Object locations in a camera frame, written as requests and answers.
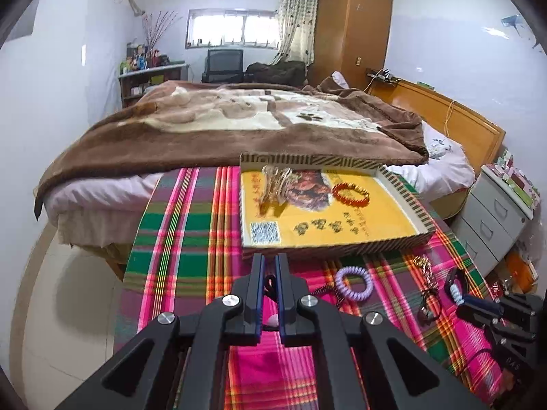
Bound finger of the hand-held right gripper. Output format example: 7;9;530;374
462;292;541;322
456;306;539;344

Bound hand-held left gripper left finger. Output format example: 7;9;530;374
55;254;266;410

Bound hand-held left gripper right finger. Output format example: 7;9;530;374
276;254;488;410

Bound black wristband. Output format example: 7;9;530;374
443;268;467;296

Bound dark bead bracelet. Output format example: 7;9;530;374
416;289;444;324

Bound brown braided hair tie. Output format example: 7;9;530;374
311;283;343;305

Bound gold chain bracelet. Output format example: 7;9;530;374
411;255;439;291

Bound purple coil hair tie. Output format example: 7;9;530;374
335;266;368;307

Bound yellow striped-rim cardboard tray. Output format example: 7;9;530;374
238;152;437;262

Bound grey drawer cabinet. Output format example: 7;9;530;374
450;163;536;282

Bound colourful plaid cloth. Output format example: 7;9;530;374
113;166;506;410

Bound clear gold bangles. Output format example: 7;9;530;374
260;163;296;219

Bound pile of small boxes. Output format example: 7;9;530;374
486;149;543;209

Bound white floral pillow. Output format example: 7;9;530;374
421;120;476;194

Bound brown paw-print blanket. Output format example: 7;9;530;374
34;76;430;220

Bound wooden bed headboard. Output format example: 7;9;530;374
368;78;507;176

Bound white floral bed sheet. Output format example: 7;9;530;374
45;171;475;248

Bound dark bag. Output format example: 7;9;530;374
245;60;307;87

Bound black office chair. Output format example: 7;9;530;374
201;48;245;84

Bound small desk shelf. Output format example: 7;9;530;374
118;64;190;108

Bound row of colourful desk items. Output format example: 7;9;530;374
121;42;172;74

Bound window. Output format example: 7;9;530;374
185;9;282;51

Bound patterned curtain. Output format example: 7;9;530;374
272;0;320;68

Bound wooden wardrobe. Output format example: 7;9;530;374
308;0;395;90

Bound vase of dry branches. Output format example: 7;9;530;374
140;10;183;58

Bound black cable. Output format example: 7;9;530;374
448;347;494;373

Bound orange bead bracelet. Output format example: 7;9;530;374
332;182;371;209

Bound yellow cable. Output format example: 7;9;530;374
441;99;457;138

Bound blue wall sticker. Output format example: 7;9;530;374
499;12;540;53

